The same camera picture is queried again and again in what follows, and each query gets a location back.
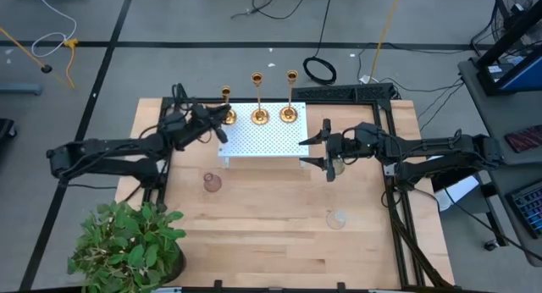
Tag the black and blue monitor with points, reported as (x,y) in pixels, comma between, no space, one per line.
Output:
(516,73)

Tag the grey desk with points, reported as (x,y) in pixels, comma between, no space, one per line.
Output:
(478,98)

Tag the clear ribbed glass candle holder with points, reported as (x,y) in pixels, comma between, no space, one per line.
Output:
(335,220)

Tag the grey floor bar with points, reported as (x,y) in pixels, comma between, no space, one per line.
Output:
(21,89)

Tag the black perforated plate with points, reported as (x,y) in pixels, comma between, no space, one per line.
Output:
(343,92)

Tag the backlit keyboard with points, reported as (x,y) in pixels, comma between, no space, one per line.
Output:
(529,208)

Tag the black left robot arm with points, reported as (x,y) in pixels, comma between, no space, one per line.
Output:
(106,151)

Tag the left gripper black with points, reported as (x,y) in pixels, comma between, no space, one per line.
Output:
(192,125)

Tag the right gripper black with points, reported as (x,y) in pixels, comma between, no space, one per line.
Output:
(355,142)

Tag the black caster wheel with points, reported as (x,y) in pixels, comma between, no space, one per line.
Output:
(491,244)

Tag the tall gold candlestick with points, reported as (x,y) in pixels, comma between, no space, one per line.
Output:
(288,114)
(259,116)

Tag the dark red flat item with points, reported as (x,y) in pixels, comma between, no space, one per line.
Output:
(525,138)

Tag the short gold candlestick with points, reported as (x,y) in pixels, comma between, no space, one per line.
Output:
(226,90)

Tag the pink ribbed glass candle holder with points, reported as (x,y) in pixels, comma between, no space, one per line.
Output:
(212,184)

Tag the black plant pot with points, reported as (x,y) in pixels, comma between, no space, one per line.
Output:
(180,265)

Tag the black floor object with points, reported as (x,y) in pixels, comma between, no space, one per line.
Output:
(6,130)

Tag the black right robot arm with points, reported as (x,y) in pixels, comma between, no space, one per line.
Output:
(444,149)

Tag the black table clamp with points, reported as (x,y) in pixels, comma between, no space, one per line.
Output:
(341,286)
(218,284)

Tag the white power adapter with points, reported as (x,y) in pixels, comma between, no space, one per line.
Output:
(365,79)

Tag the black aluminium table frame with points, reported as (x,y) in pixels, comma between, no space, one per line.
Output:
(347,103)

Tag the white perforated riser shelf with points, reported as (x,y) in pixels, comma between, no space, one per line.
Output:
(271,136)

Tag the green leafy potted plant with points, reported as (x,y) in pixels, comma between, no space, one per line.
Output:
(127,246)

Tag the black floor fan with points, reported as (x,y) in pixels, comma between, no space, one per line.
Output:
(514,5)

